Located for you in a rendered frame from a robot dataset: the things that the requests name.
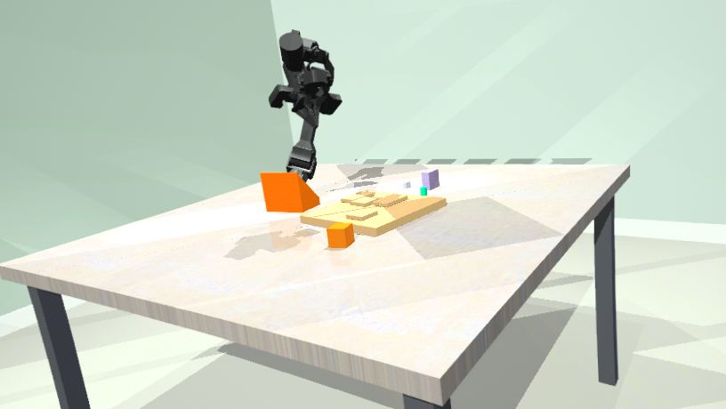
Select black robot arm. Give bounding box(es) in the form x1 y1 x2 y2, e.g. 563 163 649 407
279 29 335 182

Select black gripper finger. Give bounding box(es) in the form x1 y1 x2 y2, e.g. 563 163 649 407
311 98 325 129
292 95 317 129

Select light purple block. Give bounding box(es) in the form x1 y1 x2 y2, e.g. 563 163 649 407
421 169 440 190

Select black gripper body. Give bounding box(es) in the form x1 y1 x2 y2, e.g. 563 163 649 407
269 70 343 116

